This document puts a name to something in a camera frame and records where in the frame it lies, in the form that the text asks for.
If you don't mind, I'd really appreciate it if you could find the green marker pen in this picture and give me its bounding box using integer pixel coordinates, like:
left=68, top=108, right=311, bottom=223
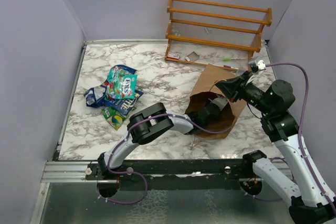
left=223, top=57, right=247, bottom=61

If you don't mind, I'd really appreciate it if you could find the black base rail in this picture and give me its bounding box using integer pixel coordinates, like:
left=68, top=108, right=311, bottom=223
left=86, top=157, right=263, bottom=195

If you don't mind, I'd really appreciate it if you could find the green snack packet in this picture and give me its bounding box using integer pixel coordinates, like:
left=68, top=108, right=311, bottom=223
left=101, top=107, right=129, bottom=130

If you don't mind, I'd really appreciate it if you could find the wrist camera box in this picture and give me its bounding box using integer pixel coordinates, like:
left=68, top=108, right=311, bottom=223
left=248, top=57, right=266, bottom=83
left=211, top=97, right=228, bottom=111

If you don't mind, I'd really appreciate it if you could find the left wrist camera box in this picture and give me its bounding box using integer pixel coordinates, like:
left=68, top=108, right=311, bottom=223
left=211, top=97, right=228, bottom=111

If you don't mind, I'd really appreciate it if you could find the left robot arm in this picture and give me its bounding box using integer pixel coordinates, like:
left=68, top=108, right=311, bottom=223
left=98, top=96, right=228, bottom=179

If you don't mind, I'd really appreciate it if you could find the purple cable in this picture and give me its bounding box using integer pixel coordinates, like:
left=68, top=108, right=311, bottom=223
left=96, top=112, right=234, bottom=205
left=265, top=62, right=336, bottom=206

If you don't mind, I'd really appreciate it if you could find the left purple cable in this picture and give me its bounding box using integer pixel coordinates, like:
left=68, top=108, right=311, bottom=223
left=96, top=112, right=234, bottom=205

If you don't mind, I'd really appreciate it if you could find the dark blue snack packet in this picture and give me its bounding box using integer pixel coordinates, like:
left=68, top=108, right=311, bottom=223
left=83, top=85, right=143, bottom=116

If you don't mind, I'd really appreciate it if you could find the wooden shelf rack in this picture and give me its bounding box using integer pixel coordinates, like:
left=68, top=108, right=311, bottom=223
left=164, top=0, right=272, bottom=66

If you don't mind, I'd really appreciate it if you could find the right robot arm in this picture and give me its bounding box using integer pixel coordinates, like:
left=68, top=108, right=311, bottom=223
left=215, top=71, right=335, bottom=223

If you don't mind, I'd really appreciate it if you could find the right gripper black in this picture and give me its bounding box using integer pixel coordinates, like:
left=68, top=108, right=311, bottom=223
left=215, top=70, right=274, bottom=115

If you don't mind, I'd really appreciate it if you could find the brown paper bag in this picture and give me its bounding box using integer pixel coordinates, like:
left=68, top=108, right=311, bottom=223
left=185, top=65, right=246, bottom=140

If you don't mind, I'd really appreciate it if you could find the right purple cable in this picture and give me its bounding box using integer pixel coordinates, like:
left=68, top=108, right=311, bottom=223
left=265, top=62, right=336, bottom=206

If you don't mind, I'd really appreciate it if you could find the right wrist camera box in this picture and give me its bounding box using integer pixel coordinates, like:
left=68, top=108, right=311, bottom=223
left=248, top=57, right=266, bottom=83

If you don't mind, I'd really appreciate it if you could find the pink marker pen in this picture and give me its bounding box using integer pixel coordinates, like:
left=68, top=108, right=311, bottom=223
left=223, top=65, right=238, bottom=70

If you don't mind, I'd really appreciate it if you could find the small open cardboard box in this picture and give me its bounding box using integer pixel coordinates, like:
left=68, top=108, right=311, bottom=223
left=185, top=51, right=200, bottom=62

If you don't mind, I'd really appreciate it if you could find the teal white candy bag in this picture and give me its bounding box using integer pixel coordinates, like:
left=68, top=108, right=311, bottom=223
left=106, top=74, right=138, bottom=100

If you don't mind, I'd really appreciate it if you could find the red white small box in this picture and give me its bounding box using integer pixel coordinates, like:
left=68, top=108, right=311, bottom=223
left=167, top=52, right=180, bottom=59

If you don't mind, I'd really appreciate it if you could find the teal red snack packet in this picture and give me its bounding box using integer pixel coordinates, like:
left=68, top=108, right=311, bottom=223
left=102, top=65, right=137, bottom=87

